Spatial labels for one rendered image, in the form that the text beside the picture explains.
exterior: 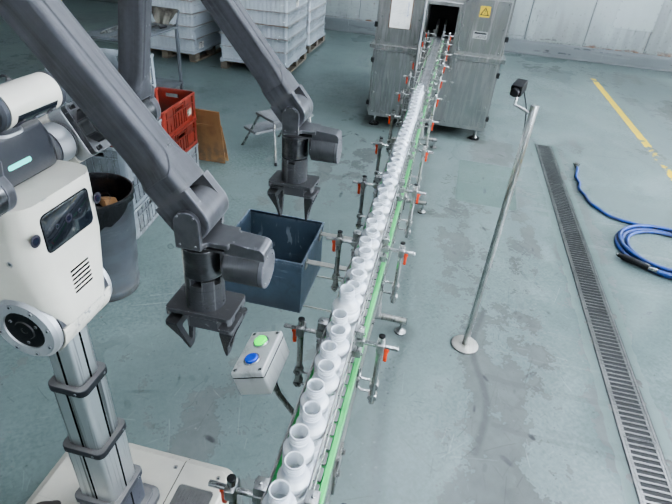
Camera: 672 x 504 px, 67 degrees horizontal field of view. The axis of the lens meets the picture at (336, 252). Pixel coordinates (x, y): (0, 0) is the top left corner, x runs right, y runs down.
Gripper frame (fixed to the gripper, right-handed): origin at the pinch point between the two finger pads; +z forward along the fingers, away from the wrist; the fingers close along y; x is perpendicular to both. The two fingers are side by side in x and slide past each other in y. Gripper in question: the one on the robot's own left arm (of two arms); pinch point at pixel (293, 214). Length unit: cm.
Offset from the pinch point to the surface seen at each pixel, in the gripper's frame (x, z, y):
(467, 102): -465, 94, -48
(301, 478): 48, 24, -17
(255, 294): -39, 59, 26
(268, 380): 25.3, 28.3, -2.9
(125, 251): -105, 103, 130
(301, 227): -70, 46, 18
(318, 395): 31.4, 22.1, -15.8
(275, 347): 17.7, 25.5, -1.8
